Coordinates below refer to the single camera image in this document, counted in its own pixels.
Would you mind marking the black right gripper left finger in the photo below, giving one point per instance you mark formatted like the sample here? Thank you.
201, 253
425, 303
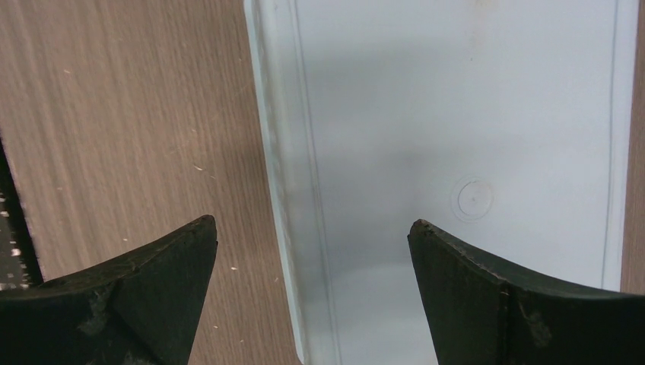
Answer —
141, 307

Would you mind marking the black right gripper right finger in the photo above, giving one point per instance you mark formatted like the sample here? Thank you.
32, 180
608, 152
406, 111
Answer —
483, 309

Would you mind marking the light blue perforated basket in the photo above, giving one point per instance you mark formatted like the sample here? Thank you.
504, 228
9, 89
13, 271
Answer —
506, 123

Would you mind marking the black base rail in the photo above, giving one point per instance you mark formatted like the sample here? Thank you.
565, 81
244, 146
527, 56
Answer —
20, 268

